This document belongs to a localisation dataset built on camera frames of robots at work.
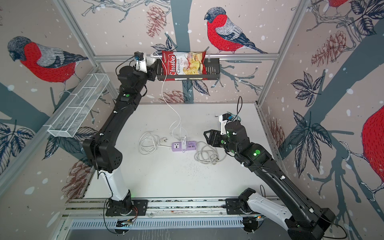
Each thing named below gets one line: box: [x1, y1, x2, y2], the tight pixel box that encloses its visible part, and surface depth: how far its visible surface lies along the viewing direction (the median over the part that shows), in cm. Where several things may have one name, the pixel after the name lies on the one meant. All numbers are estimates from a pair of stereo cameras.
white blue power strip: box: [194, 141, 227, 165], surface depth 94 cm
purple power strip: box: [171, 141, 197, 152], surface depth 95 cm
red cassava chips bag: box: [161, 50, 208, 81], surface depth 90 cm
